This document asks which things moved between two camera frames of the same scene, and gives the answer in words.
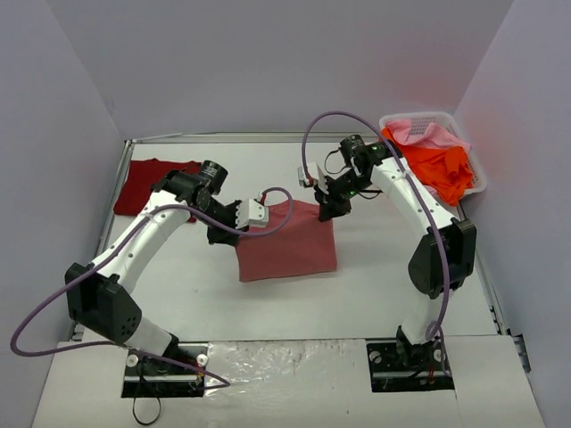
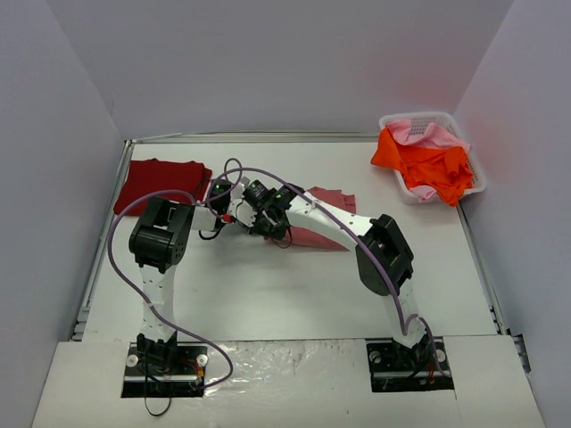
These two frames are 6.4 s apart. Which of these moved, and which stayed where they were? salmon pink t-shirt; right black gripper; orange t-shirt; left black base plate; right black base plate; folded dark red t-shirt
Moved: right black gripper; salmon pink t-shirt
Stayed: orange t-shirt; folded dark red t-shirt; right black base plate; left black base plate
